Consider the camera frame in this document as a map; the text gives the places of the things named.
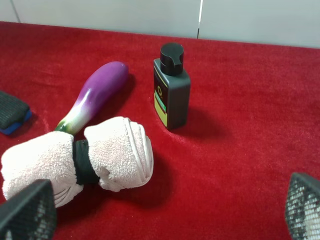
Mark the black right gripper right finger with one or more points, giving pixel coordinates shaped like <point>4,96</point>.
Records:
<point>302,207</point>

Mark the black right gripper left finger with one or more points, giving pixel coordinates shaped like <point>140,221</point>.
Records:
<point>30,214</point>

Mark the red table cloth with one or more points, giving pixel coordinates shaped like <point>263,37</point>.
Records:
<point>253,120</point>

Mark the black and blue eraser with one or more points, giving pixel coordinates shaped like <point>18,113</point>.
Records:
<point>13,113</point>

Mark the rolled white towel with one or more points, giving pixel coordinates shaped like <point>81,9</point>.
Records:
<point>116,154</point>

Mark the purple toy eggplant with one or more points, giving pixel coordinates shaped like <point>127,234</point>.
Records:
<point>98,88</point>

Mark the dark grey pump bottle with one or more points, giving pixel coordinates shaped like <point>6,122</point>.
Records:
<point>172,86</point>

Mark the white pole behind table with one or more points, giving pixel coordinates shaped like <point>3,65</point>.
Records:
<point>199,18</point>

